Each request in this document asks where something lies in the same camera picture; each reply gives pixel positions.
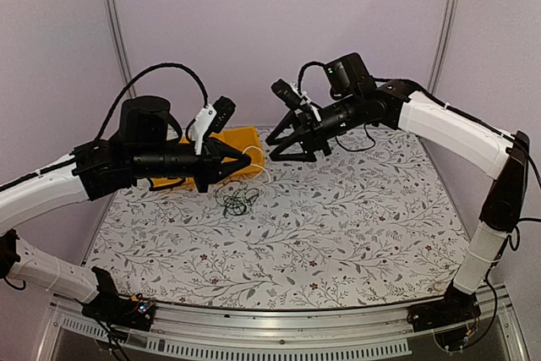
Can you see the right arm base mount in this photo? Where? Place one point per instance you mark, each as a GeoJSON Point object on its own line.
{"type": "Point", "coordinates": [457, 312]}

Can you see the left aluminium frame post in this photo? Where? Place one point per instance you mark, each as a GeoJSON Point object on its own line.
{"type": "Point", "coordinates": [119, 47]}

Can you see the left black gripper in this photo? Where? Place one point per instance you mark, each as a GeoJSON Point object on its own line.
{"type": "Point", "coordinates": [211, 167]}

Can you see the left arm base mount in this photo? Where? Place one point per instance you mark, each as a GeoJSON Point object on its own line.
{"type": "Point", "coordinates": [109, 307]}

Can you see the right aluminium frame post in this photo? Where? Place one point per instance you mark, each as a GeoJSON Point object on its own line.
{"type": "Point", "coordinates": [444, 38]}

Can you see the aluminium front rail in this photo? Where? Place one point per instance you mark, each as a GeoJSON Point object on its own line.
{"type": "Point", "coordinates": [384, 332]}

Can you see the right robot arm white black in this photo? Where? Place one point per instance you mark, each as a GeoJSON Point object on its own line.
{"type": "Point", "coordinates": [359, 99]}

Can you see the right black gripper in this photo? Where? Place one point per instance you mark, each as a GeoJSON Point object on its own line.
{"type": "Point", "coordinates": [309, 128]}

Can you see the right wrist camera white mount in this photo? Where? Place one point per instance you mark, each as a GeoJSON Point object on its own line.
{"type": "Point", "coordinates": [294, 98]}

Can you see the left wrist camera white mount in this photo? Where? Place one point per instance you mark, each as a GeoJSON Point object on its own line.
{"type": "Point", "coordinates": [210, 119]}

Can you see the aluminium frame post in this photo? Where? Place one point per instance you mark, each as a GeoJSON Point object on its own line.
{"type": "Point", "coordinates": [119, 47]}
{"type": "Point", "coordinates": [444, 38]}

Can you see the floral patterned table mat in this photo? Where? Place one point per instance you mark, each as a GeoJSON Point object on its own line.
{"type": "Point", "coordinates": [369, 224]}

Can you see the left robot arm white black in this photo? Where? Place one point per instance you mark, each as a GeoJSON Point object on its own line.
{"type": "Point", "coordinates": [140, 149]}

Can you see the yellow bin left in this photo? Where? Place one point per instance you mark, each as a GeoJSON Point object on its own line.
{"type": "Point", "coordinates": [166, 183]}

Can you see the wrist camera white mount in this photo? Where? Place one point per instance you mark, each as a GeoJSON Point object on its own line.
{"type": "Point", "coordinates": [210, 119]}
{"type": "Point", "coordinates": [294, 98]}

